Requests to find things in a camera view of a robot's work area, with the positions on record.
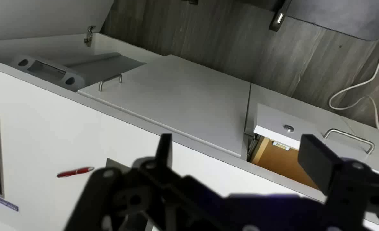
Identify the white cabinet door panel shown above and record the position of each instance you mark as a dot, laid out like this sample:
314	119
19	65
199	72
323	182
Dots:
176	97

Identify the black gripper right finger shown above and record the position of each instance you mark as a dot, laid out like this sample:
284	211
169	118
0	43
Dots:
318	161

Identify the black leg with metal foot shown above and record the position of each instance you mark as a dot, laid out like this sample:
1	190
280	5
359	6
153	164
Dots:
279	16

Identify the white base cabinet unit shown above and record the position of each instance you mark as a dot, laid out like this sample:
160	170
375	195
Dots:
196	170

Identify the white drawer with wooden interior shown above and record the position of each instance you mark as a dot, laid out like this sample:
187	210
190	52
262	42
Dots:
273	116

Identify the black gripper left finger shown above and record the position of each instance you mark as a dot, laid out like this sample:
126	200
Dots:
163	149

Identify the grey plastic object with holes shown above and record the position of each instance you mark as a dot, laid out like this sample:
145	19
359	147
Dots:
51	70

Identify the red pen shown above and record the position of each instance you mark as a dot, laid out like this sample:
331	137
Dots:
74	172

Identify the round silver drawer lock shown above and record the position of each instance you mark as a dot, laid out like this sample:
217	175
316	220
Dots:
288	127

